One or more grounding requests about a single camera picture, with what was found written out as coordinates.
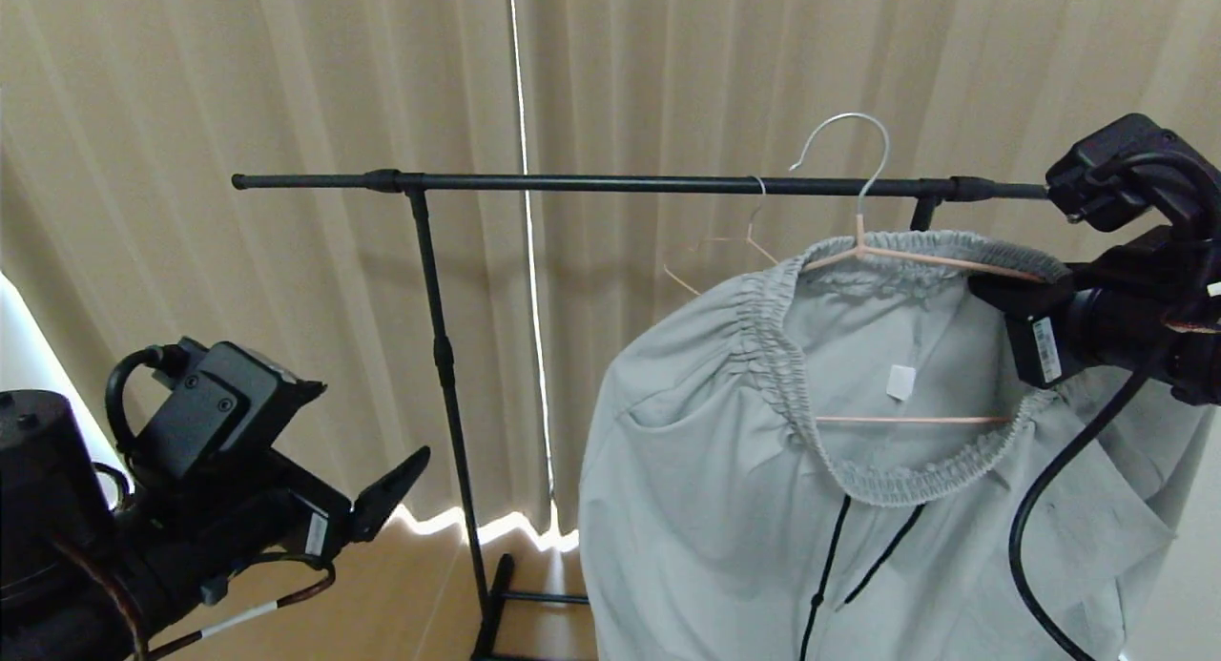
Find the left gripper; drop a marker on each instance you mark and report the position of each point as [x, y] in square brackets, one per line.
[248, 518]

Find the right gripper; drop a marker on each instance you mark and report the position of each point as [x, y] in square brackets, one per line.
[1126, 327]

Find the pink clothes hanger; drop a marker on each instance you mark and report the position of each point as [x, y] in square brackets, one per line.
[916, 258]
[760, 246]

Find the pale grey shorts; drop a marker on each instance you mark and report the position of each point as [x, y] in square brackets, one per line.
[706, 508]

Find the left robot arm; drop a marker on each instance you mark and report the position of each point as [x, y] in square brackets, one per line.
[48, 489]

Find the black clothes rack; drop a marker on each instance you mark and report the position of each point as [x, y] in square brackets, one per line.
[620, 183]

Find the beige curtain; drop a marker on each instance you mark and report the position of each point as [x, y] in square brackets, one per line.
[286, 89]

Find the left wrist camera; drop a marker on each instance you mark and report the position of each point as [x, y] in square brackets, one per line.
[210, 413]

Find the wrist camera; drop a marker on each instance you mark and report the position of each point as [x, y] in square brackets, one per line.
[210, 413]
[1116, 175]

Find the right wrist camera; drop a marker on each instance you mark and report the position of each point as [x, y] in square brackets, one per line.
[1116, 175]

